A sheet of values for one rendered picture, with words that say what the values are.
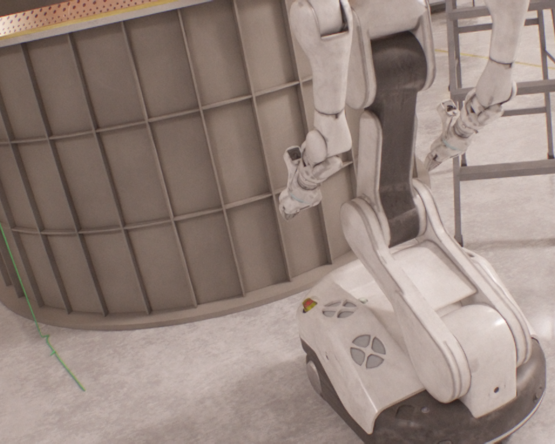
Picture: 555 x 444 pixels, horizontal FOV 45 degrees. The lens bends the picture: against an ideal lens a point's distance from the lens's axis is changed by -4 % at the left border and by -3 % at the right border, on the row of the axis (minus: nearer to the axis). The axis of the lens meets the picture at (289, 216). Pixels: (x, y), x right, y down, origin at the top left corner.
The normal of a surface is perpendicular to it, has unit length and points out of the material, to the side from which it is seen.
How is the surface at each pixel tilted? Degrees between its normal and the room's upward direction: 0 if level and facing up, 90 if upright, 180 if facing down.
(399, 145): 110
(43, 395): 0
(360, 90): 97
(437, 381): 90
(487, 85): 82
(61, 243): 90
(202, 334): 0
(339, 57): 103
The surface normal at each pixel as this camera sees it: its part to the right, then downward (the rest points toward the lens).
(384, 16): 0.38, 0.13
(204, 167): 0.21, 0.34
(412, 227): 0.44, 0.44
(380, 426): -0.69, 0.02
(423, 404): -0.18, -0.91
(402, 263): 0.00, -0.73
